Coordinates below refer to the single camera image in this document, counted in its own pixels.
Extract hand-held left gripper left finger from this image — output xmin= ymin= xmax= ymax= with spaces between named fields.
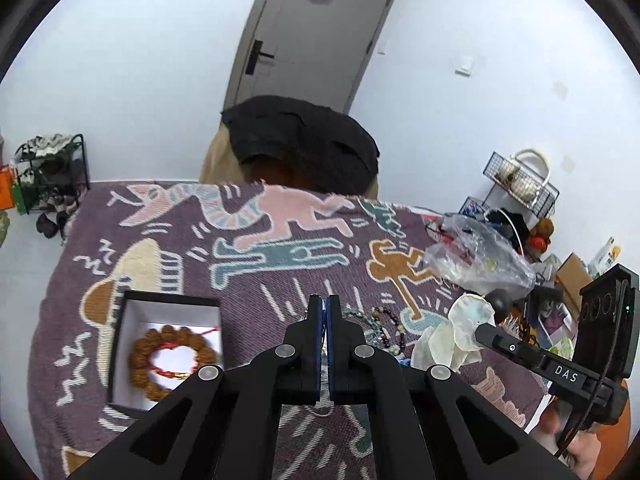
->
xmin=65 ymin=294 xmax=326 ymax=480

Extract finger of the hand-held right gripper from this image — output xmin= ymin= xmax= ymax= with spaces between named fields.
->
xmin=474 ymin=322 xmax=616 ymax=402

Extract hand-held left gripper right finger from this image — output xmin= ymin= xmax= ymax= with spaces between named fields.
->
xmin=326 ymin=294 xmax=581 ymax=480

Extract blue grey bead bracelet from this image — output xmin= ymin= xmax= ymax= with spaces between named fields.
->
xmin=345 ymin=310 xmax=391 ymax=348

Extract dark bead bracelet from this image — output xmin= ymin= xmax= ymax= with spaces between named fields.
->
xmin=372 ymin=305 xmax=408 ymax=357

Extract white shell ornament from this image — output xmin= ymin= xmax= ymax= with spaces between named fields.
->
xmin=411 ymin=294 xmax=496 ymax=368

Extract black jewelry box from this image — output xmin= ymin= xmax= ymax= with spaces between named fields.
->
xmin=106 ymin=290 xmax=223 ymax=418

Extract person's right hand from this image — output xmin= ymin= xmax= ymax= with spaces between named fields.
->
xmin=537 ymin=400 xmax=602 ymax=480

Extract brown cardboard box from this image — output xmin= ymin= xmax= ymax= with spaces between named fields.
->
xmin=557 ymin=252 xmax=591 ymax=301

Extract printed purple blanket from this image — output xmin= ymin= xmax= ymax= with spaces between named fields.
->
xmin=27 ymin=180 xmax=551 ymax=480

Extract orange plush toy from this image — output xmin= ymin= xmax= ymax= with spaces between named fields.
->
xmin=530 ymin=217 xmax=556 ymax=252

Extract clear plastic bag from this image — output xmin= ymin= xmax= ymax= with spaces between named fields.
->
xmin=424 ymin=214 xmax=536 ymax=297

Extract black bag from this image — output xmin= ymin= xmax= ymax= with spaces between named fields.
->
xmin=487 ymin=208 xmax=531 ymax=256

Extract cream headphones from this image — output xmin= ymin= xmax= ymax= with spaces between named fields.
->
xmin=500 ymin=149 xmax=552 ymax=201

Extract tan chair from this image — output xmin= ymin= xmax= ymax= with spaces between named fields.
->
xmin=199 ymin=127 xmax=381 ymax=198

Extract black jacket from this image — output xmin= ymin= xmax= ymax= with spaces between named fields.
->
xmin=221 ymin=95 xmax=381 ymax=195

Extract black shoes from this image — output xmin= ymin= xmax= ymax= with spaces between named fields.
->
xmin=36 ymin=212 xmax=71 ymax=241

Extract grey door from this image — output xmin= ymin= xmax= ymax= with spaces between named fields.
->
xmin=222 ymin=0 xmax=405 ymax=113

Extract black shoe rack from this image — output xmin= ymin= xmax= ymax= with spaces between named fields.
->
xmin=12 ymin=133 xmax=92 ymax=216

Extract orange bag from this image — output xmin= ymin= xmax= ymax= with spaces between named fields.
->
xmin=0 ymin=162 xmax=18 ymax=213

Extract black wire basket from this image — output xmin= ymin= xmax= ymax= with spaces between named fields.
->
xmin=482 ymin=151 xmax=560 ymax=218

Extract wooden bead bracelet red cord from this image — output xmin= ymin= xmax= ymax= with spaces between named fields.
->
xmin=127 ymin=325 xmax=218 ymax=403

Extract black door handle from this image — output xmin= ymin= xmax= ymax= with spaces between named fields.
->
xmin=246 ymin=39 xmax=276 ymax=77

